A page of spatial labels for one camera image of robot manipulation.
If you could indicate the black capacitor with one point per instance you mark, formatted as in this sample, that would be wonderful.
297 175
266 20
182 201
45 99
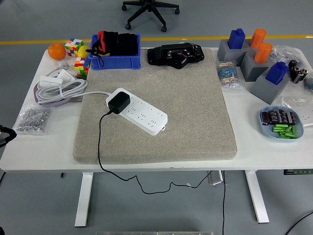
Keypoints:
291 117
281 115
273 116
264 118

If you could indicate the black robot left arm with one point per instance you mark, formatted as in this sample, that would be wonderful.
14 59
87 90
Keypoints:
11 133

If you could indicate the bag of resistors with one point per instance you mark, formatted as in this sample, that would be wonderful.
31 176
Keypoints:
228 74

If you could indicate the white power strip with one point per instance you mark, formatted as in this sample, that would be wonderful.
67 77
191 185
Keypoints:
146 117

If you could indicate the black red cloth bundle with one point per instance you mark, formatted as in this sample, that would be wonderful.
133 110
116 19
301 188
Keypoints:
105 41

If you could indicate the silver metal box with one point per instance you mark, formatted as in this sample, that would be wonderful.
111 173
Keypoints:
215 178

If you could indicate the blue plastic bin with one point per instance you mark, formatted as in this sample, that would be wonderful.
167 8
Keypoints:
115 62

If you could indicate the black plug adapter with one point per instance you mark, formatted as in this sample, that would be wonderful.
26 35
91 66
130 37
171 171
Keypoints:
119 101

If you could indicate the orange fruit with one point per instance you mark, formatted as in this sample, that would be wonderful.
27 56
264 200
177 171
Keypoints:
56 51

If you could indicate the green battery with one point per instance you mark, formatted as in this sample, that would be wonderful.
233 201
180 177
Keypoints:
283 137
293 130
278 130
280 126
291 135

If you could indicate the blue block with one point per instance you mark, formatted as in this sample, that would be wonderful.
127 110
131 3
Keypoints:
276 73
236 39

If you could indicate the clear bag of small parts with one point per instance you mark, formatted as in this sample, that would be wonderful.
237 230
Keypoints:
281 52

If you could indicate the light blue plate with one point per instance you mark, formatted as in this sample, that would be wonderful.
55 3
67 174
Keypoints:
267 132

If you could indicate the white square panel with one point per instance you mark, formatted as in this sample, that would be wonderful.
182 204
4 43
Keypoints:
64 75

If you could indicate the black machine part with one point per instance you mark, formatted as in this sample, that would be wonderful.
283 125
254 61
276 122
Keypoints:
161 55

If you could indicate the grey-brown mat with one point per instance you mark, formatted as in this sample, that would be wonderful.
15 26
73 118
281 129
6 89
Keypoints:
190 117

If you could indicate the bag of blue parts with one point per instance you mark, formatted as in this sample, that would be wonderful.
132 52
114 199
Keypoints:
309 83

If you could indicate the colourful puzzle cube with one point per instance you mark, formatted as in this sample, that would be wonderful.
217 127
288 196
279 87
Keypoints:
82 67
73 47

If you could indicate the white table leg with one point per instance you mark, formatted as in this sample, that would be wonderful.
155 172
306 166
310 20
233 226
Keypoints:
84 198
258 198

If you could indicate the bag of metal screws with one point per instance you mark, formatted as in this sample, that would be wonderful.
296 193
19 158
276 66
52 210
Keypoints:
31 118

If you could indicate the orange cylinder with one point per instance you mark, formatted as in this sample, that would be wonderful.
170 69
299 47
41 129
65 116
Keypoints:
258 38
262 52

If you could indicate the black cylinder cell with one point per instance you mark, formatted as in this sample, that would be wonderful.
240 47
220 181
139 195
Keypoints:
296 76
304 73
292 64

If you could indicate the black office chair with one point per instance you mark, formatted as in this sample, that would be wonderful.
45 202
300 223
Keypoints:
149 12

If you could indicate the white round wall plug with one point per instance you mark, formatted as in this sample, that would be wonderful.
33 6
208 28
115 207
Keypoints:
64 64

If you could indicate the clear plastic bag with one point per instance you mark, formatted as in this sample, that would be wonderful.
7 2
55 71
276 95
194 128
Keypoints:
293 101

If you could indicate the black foam stack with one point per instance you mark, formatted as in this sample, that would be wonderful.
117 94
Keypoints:
127 44

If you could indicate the table control panel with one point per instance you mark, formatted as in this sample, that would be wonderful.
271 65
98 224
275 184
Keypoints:
298 171

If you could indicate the white rectangular box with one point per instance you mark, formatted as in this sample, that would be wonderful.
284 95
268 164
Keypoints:
49 80

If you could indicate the grey holder block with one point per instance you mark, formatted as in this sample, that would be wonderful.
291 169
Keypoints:
250 50
265 93
252 71
223 55

